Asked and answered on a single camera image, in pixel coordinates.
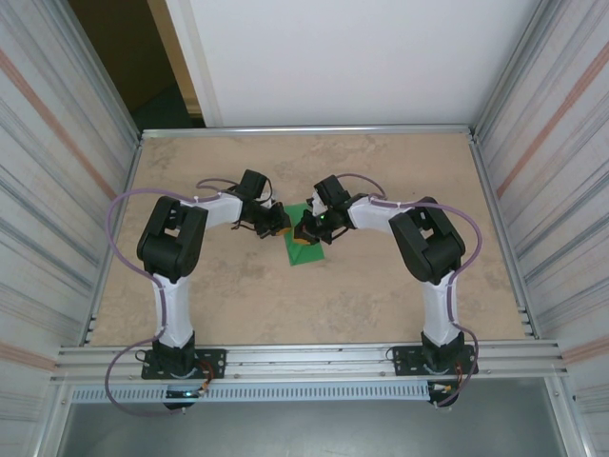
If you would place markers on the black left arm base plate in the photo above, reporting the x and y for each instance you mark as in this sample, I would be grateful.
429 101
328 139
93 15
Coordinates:
211 364

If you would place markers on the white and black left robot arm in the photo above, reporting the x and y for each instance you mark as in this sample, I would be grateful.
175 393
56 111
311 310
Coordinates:
175 314

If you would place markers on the green square paper sheet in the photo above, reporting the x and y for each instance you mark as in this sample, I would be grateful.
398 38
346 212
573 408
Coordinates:
307 257

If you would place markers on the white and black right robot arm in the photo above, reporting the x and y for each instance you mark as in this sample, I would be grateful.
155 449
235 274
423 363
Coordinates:
440 304

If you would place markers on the grey metal sheet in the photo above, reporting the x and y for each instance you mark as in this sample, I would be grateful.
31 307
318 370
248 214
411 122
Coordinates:
309 428

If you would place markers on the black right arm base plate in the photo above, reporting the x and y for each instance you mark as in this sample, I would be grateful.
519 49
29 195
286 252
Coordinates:
406 362

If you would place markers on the aluminium table edge rail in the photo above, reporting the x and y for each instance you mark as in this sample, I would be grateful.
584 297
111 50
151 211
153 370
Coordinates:
489 190
309 131
131 173

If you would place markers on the translucent ribbed enclosure panel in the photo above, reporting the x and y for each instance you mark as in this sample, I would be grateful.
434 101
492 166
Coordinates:
561 190
47 190

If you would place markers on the wide aluminium mounting rail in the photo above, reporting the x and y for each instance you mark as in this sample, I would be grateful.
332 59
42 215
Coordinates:
309 364

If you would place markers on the white door frame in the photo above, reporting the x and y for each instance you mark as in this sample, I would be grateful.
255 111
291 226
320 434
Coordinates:
195 62

